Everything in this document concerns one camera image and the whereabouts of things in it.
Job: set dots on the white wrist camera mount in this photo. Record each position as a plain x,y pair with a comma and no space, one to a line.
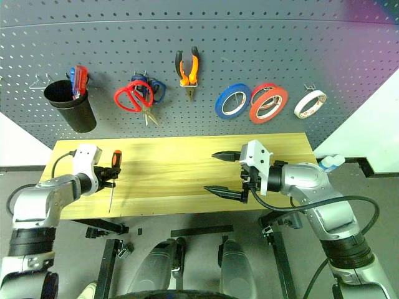
257,155
85,159

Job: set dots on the grey perforated pegboard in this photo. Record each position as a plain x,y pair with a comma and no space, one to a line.
199,46

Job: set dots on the dark curved robot torso edge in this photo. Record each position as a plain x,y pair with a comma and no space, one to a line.
180,295

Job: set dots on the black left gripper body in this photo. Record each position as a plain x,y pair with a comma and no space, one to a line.
99,177

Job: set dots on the silver rounded leg shell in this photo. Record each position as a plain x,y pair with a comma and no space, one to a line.
156,264
237,264

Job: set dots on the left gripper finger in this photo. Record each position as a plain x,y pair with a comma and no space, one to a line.
109,184
109,172

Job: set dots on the orange black screwdriver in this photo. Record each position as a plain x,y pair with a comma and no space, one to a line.
117,159

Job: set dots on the small red tape roll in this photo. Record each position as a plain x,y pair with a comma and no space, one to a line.
255,92

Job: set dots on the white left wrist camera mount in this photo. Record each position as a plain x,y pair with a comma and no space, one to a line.
85,159

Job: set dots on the white tape roll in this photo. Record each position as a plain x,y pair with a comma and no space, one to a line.
299,110

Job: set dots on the blue tape roll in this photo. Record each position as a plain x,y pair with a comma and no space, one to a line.
219,107

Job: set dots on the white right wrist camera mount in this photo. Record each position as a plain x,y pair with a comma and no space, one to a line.
257,155

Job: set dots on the black metal table frame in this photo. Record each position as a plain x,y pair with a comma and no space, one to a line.
106,271

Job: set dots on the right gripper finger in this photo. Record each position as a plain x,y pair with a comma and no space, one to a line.
229,156
226,192

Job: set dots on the black wall baseboard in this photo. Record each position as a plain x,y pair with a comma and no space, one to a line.
374,168
22,169

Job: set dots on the small black silver clamp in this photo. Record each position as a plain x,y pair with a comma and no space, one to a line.
125,250

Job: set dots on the black plastic cup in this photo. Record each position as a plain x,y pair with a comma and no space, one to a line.
79,118

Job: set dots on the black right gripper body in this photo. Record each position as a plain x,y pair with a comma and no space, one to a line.
249,182

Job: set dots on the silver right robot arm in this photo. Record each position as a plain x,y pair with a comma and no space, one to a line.
311,180

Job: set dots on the black floor tape strip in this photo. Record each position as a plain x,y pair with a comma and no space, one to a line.
202,231

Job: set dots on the orange black needle-nose pliers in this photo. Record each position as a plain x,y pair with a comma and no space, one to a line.
185,79

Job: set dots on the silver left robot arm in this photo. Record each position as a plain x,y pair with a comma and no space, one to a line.
40,199

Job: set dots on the large red tape roll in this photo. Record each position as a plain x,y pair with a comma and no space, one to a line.
254,112

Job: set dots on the pale rounded floor object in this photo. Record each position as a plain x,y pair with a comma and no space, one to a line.
87,291

